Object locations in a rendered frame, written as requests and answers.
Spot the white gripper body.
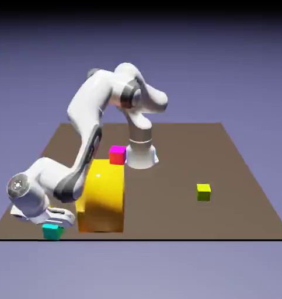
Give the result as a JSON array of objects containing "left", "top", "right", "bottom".
[{"left": 43, "top": 207, "right": 76, "bottom": 228}]

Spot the small teal cube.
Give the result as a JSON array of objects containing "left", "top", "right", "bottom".
[{"left": 41, "top": 223, "right": 65, "bottom": 241}]

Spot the small red cube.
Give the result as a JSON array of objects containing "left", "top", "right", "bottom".
[{"left": 109, "top": 145, "right": 127, "bottom": 166}]

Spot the small yellow-green cube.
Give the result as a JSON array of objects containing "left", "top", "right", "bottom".
[{"left": 196, "top": 183, "right": 211, "bottom": 202}]

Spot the large yellow box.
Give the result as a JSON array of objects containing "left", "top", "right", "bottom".
[{"left": 75, "top": 158, "right": 126, "bottom": 234}]

